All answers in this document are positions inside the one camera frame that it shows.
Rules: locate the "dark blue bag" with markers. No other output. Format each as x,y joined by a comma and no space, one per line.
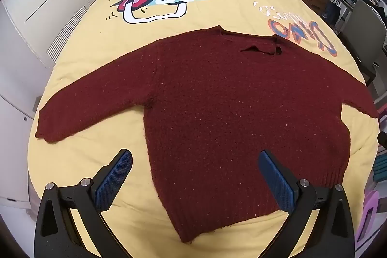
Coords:
332,13

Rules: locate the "grey chair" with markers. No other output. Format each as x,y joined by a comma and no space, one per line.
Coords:
364,25

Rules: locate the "dark red knit sweater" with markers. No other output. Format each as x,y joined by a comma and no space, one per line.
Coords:
217,113

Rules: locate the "purple stool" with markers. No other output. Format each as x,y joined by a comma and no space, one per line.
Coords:
373,200

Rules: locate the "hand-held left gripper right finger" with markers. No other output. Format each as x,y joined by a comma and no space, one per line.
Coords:
276,179

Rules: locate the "yellow cartoon printed blanket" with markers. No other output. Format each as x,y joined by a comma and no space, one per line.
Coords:
99,43

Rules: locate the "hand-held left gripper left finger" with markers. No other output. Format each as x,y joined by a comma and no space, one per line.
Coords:
116,178

